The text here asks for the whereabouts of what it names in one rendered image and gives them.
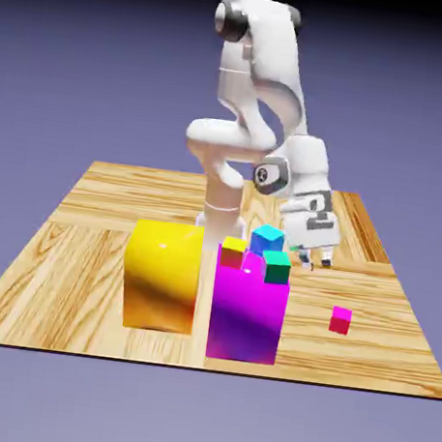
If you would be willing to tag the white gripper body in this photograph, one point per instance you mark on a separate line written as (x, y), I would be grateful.
(313, 232)

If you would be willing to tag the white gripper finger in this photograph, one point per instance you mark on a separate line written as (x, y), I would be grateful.
(327, 255)
(305, 258)

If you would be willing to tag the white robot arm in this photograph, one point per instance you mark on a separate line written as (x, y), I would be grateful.
(263, 66)

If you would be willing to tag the small green cube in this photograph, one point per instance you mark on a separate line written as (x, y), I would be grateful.
(276, 267)

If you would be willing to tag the small cyan cube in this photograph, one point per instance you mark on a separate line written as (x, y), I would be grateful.
(267, 239)

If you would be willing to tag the small pink cube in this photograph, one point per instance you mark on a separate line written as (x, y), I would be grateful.
(340, 320)

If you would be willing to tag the small yellow cube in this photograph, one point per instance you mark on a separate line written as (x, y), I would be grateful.
(232, 253)

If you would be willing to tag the large magenta box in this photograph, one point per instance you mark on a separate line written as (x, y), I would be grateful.
(246, 317)

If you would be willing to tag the large yellow box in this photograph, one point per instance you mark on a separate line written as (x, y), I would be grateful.
(161, 276)

